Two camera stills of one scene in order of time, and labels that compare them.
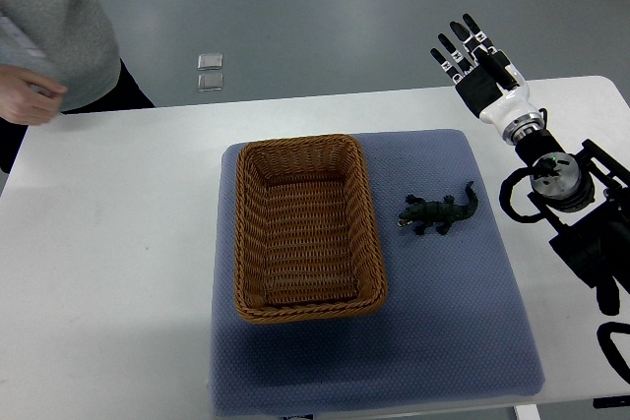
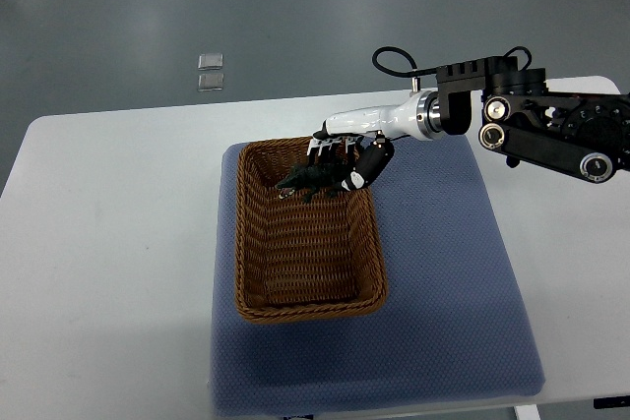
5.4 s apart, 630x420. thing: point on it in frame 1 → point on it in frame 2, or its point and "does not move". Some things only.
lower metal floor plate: [210, 82] does not move
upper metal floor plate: [210, 61] does not move
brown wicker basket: [306, 238] does not move
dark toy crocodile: [438, 214] → [324, 177]
